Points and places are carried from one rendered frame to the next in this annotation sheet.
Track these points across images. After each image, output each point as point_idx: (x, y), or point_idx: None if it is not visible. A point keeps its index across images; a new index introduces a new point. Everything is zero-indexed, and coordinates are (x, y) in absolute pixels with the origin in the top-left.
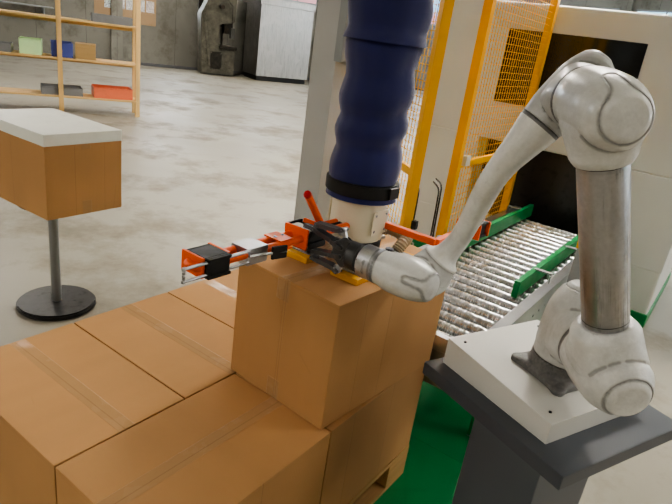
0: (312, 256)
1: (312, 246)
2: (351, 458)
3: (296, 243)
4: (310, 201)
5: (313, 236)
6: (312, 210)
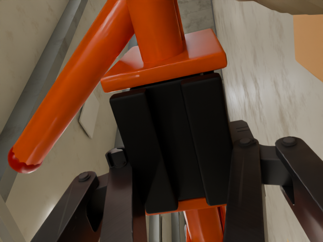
0: (282, 192)
1: (222, 188)
2: None
3: (211, 232)
4: (39, 152)
5: (165, 198)
6: (73, 115)
